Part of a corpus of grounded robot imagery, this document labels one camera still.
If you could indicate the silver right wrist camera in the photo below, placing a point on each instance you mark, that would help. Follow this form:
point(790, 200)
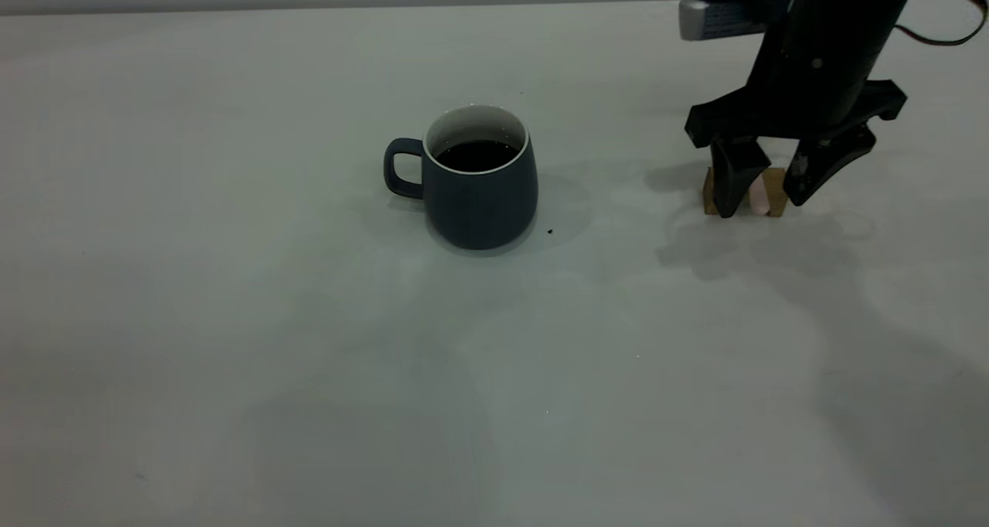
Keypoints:
point(722, 18)

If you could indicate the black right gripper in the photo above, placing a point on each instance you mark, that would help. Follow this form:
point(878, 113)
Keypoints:
point(819, 63)

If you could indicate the arched wooden block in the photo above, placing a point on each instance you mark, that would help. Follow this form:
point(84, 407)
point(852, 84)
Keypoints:
point(776, 183)

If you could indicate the dark grey ceramic mug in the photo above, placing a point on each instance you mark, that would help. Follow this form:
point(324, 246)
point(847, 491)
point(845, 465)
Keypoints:
point(479, 210)

